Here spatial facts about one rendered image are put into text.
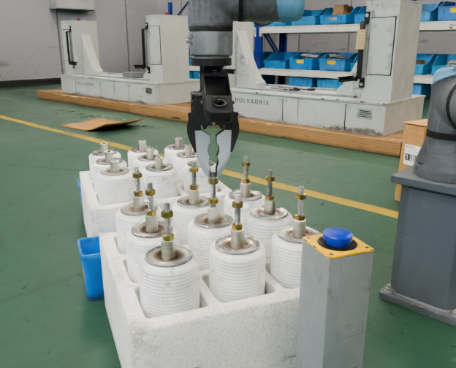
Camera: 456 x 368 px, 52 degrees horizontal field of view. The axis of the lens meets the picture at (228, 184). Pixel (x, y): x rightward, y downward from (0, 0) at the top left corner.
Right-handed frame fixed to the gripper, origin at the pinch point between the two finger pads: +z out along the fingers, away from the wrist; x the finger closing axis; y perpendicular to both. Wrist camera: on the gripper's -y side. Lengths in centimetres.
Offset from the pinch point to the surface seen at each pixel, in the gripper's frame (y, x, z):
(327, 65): 481, -189, 3
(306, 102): 198, -78, 13
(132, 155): 61, 19, 11
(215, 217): -0.4, -0.4, 8.9
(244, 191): 13.9, -8.2, 8.6
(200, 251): -3.2, 2.8, 14.3
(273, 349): -17.5, -8.0, 26.0
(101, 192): 36.2, 25.6, 14.5
